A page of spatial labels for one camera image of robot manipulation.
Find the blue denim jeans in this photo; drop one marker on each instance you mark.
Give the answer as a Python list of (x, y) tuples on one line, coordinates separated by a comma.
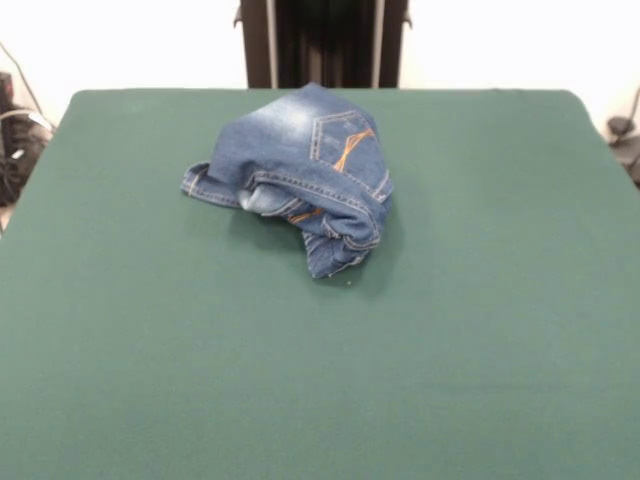
[(280, 150)]

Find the dark green table cloth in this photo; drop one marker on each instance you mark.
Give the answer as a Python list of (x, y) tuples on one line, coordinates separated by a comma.
[(320, 375)]

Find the black grey stand base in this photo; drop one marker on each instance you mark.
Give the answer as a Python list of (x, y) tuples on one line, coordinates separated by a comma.
[(627, 150), (15, 150)]

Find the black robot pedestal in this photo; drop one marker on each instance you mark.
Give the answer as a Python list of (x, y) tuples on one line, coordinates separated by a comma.
[(260, 50)]

